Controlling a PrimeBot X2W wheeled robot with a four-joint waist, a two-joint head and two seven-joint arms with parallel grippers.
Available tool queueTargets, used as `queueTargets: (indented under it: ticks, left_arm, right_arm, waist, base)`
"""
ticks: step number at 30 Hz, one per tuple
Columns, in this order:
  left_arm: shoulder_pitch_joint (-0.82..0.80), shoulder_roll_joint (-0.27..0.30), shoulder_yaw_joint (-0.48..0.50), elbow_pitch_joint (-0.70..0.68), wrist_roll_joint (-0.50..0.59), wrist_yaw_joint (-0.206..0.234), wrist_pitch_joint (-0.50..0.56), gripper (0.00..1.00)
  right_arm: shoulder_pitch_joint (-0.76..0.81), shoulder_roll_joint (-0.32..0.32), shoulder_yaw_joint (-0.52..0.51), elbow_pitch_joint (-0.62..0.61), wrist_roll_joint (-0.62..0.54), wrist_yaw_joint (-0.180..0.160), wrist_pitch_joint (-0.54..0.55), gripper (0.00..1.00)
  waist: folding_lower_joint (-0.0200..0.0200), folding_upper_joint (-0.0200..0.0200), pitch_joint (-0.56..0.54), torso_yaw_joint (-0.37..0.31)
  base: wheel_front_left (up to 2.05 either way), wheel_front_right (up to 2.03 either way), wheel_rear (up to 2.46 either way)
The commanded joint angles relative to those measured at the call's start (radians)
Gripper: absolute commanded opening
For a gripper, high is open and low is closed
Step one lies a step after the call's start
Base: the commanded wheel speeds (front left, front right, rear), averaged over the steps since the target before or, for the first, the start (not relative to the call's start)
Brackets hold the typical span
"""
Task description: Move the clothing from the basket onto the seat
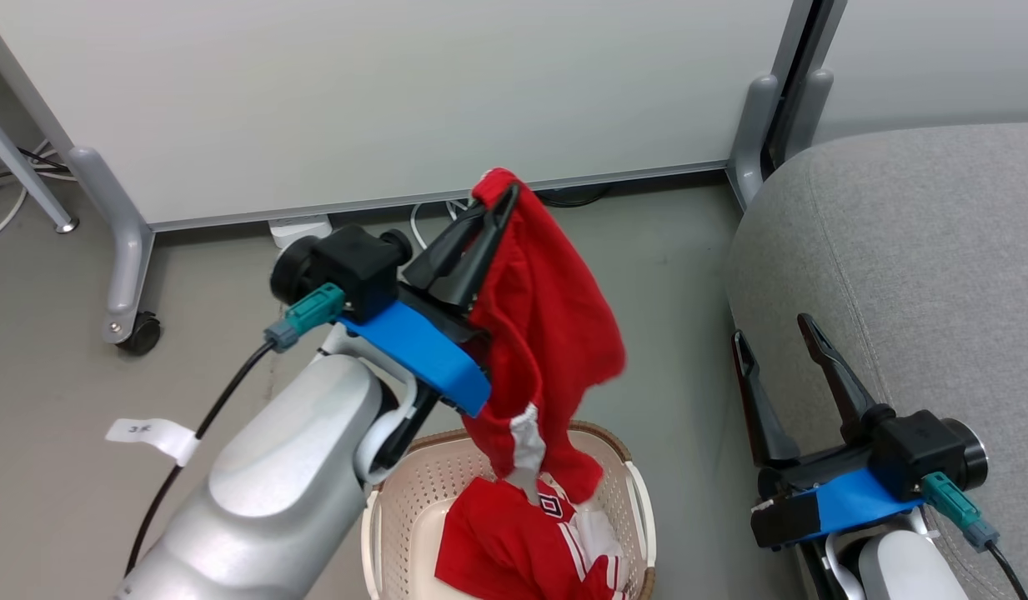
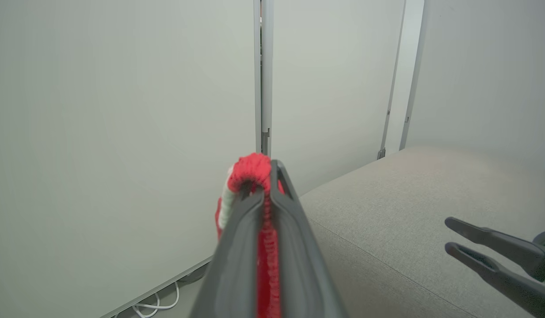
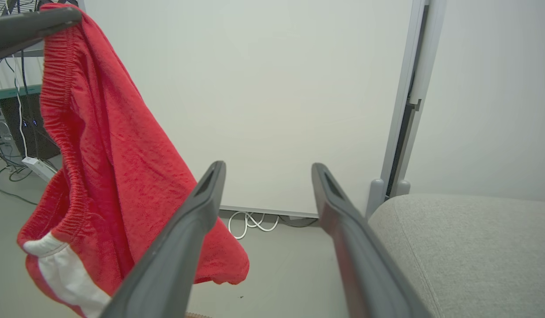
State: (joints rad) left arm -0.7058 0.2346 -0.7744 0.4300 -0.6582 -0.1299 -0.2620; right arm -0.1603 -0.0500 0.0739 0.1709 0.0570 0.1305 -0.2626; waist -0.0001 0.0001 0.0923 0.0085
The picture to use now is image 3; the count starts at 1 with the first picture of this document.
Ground black looped floor cable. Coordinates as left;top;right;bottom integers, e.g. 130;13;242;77
0;164;38;206

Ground white coiled floor cable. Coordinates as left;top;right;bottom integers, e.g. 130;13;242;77
228;211;280;240

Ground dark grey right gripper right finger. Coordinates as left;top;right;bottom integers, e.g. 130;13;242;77
311;163;433;318

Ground black computer tower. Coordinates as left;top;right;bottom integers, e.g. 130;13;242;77
0;91;61;161

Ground grey fabric sofa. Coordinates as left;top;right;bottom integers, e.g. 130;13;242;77
369;193;545;318

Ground white partition panel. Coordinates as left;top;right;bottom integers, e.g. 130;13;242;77
405;0;545;203
80;0;415;218

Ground grey partition frame post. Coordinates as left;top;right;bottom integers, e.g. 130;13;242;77
366;0;447;218

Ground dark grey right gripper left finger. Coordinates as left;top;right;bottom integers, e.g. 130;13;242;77
100;160;227;318

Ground white hanging cable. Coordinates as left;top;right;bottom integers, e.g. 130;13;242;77
12;52;30;158

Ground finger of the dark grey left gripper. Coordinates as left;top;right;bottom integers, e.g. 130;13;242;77
0;7;83;65

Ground red shorts with white stripes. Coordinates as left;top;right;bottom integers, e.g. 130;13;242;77
17;4;250;318

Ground dark floor cable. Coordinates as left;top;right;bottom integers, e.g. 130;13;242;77
279;215;320;228

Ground green edged desk shelf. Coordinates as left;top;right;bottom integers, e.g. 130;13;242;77
0;85;43;102

